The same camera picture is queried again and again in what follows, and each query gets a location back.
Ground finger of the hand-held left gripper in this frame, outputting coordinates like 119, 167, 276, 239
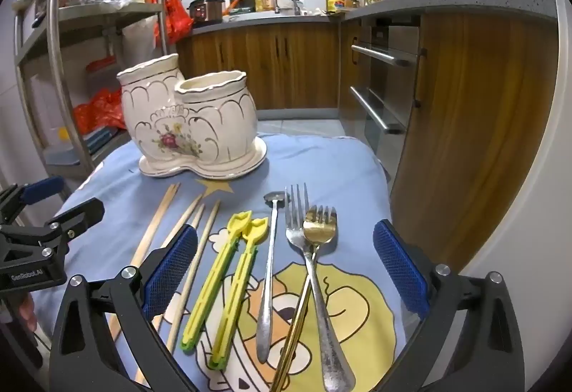
0, 176, 65, 225
45, 197, 106, 256

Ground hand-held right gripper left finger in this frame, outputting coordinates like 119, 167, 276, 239
49, 224, 198, 392

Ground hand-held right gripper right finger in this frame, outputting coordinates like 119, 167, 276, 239
373, 220, 526, 392

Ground gold fork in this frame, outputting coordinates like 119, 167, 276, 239
270, 205, 339, 392

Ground small silver spoon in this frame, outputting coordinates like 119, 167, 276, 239
256, 191, 291, 365

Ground silver fork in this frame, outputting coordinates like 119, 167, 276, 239
285, 183, 357, 392

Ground white floral ceramic utensil holder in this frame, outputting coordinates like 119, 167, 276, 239
117, 53, 269, 180

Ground person's left hand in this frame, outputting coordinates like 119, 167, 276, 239
13, 290, 39, 333

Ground clear plastic container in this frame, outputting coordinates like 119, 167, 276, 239
42, 124, 85, 166

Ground blue cutting boards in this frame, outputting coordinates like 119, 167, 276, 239
83, 126, 119, 152

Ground crumpled red plastic bag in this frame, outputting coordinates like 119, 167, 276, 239
73, 88, 128, 134

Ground blue cartoon printed cloth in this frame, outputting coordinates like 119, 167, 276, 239
27, 130, 408, 392

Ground red lid plastic container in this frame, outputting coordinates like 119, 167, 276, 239
85, 57, 122, 99

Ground wooden cabinet side panel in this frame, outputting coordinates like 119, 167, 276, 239
390, 12, 560, 282

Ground built-in steel oven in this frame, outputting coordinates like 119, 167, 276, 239
340, 14, 423, 161

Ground metal shelf rack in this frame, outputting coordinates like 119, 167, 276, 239
13, 0, 171, 178

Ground white hanging bag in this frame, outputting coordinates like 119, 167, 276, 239
120, 12, 160, 68

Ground large red plastic bag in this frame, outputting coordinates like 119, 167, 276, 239
154, 0, 196, 47

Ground wooden base cabinets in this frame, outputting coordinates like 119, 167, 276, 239
176, 21, 341, 111

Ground dark red rice cooker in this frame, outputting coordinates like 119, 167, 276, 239
188, 0, 224, 27

